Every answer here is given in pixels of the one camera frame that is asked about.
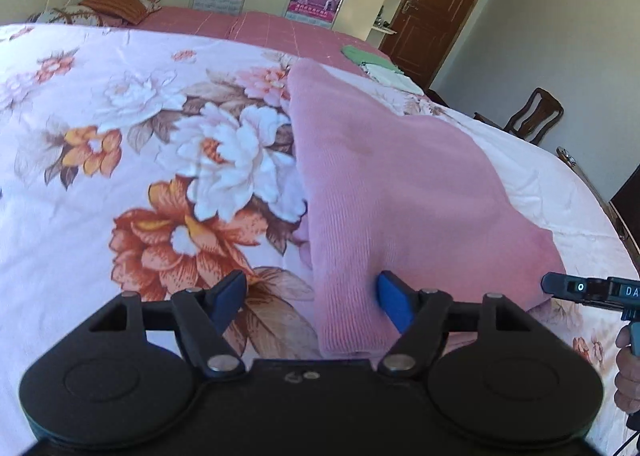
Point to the dark screen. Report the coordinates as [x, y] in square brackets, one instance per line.
[627, 208]

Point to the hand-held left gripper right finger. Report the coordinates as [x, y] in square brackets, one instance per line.
[395, 302]

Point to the white folded cloth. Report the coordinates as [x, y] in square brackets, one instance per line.
[392, 76]

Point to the green folded cloth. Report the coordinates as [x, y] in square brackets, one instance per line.
[362, 55]

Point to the dark wooden chair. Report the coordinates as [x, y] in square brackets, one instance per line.
[532, 115]

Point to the brown wooden door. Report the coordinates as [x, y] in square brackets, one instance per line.
[440, 10]

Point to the orange striped pillow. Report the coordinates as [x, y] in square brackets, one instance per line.
[117, 5]

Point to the pink knit garment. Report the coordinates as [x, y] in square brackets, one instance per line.
[400, 196]

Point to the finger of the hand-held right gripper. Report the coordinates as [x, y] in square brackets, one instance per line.
[562, 285]

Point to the floral blanket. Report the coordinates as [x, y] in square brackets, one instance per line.
[125, 135]

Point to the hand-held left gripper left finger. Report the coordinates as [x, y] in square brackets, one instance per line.
[227, 297]

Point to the wooden bed footboard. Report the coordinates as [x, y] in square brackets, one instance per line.
[600, 191]

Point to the person's right hand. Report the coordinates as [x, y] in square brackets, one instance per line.
[629, 376]

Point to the pink checked bed sheet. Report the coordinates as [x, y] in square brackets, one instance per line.
[225, 25]

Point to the dark wooden furniture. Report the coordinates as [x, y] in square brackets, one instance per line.
[437, 96]

